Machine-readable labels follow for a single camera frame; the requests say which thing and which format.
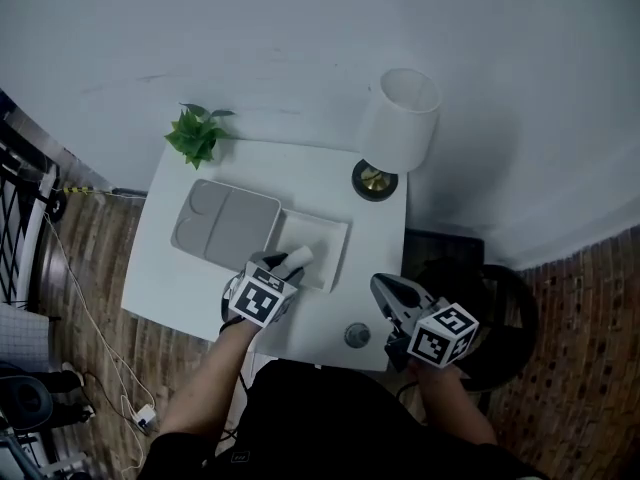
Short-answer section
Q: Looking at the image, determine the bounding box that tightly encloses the black metal railing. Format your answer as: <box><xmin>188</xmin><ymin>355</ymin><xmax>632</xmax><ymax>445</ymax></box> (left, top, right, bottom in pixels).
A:
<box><xmin>0</xmin><ymin>92</ymin><xmax>64</xmax><ymax>310</ymax></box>

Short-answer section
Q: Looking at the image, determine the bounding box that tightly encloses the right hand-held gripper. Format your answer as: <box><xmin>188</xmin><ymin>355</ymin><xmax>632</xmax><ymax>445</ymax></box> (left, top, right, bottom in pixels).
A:
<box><xmin>370</xmin><ymin>273</ymin><xmax>481</xmax><ymax>374</ymax></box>

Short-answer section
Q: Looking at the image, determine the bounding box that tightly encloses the white table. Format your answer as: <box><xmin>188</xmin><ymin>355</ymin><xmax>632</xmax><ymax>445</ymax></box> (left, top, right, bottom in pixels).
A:
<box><xmin>121</xmin><ymin>137</ymin><xmax>409</xmax><ymax>373</ymax></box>

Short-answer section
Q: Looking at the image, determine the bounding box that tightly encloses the black round wheel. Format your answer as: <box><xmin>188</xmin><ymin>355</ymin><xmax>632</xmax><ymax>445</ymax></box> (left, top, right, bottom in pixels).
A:
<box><xmin>47</xmin><ymin>190</ymin><xmax>69</xmax><ymax>222</ymax></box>

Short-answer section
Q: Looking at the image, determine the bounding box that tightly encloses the white power adapter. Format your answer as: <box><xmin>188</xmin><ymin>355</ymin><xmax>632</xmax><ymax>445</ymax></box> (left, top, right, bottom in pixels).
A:
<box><xmin>133</xmin><ymin>403</ymin><xmax>158</xmax><ymax>430</ymax></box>

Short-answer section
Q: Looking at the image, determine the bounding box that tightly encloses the grey divided tray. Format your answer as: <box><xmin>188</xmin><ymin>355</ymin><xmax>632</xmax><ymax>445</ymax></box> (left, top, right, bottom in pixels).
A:
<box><xmin>169</xmin><ymin>177</ymin><xmax>283</xmax><ymax>275</ymax></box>

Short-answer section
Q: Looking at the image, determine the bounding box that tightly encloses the green potted plant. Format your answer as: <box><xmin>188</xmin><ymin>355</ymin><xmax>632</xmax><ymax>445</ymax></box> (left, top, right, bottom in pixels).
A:
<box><xmin>163</xmin><ymin>102</ymin><xmax>237</xmax><ymax>171</ymax></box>

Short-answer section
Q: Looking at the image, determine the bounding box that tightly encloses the person's right forearm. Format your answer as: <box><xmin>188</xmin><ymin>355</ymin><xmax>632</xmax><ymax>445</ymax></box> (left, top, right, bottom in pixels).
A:
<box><xmin>409</xmin><ymin>360</ymin><xmax>499</xmax><ymax>447</ymax></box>

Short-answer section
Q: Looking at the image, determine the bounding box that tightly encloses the black floor cable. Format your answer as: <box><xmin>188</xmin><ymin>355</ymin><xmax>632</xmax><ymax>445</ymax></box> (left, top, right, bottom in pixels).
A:
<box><xmin>82</xmin><ymin>370</ymin><xmax>146</xmax><ymax>420</ymax></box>

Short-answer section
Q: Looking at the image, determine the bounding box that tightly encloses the white floor cable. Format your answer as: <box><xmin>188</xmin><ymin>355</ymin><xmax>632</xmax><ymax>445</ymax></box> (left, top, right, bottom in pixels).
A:
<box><xmin>43</xmin><ymin>211</ymin><xmax>157</xmax><ymax>480</ymax></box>

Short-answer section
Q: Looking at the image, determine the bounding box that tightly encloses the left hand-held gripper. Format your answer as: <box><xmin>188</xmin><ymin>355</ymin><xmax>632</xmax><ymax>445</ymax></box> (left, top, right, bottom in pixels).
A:
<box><xmin>221</xmin><ymin>251</ymin><xmax>307</xmax><ymax>330</ymax></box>

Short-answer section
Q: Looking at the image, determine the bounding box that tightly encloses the person's left forearm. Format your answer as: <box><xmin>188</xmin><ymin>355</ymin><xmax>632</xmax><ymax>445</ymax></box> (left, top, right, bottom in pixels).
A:
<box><xmin>154</xmin><ymin>317</ymin><xmax>262</xmax><ymax>440</ymax></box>

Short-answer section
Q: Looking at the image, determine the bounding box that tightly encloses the black round chair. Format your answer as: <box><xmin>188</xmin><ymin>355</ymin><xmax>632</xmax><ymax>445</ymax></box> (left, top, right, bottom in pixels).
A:
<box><xmin>419</xmin><ymin>256</ymin><xmax>542</xmax><ymax>410</ymax></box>

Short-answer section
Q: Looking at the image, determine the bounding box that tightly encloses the white rectangular tray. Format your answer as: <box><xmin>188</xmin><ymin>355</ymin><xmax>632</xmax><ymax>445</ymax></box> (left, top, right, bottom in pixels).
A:
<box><xmin>264</xmin><ymin>207</ymin><xmax>352</xmax><ymax>295</ymax></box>

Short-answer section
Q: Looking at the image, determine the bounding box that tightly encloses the small white cylinder object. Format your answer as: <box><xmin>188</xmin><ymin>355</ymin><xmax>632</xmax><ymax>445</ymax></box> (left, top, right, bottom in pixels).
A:
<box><xmin>279</xmin><ymin>246</ymin><xmax>316</xmax><ymax>280</ymax></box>

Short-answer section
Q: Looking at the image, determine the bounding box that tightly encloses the grey round cable grommet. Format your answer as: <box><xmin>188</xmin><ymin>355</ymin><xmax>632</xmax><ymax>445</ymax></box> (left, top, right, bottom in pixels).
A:
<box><xmin>343</xmin><ymin>321</ymin><xmax>373</xmax><ymax>350</ymax></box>

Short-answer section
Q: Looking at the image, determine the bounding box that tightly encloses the white gridded board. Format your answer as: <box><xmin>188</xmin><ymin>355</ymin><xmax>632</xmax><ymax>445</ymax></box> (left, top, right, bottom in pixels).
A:
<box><xmin>0</xmin><ymin>301</ymin><xmax>52</xmax><ymax>375</ymax></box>

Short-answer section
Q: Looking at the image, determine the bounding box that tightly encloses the person's black clothing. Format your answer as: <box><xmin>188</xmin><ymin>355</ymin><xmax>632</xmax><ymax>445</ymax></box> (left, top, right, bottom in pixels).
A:
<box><xmin>137</xmin><ymin>357</ymin><xmax>551</xmax><ymax>480</ymax></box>

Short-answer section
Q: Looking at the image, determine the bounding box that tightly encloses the black and white headset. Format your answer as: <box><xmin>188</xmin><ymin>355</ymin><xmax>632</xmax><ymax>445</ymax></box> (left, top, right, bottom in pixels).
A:
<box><xmin>0</xmin><ymin>375</ymin><xmax>55</xmax><ymax>432</ymax></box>

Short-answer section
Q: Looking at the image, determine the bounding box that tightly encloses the white shade table lamp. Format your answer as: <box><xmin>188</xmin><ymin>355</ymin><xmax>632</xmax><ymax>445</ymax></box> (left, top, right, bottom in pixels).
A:
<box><xmin>351</xmin><ymin>67</ymin><xmax>443</xmax><ymax>204</ymax></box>

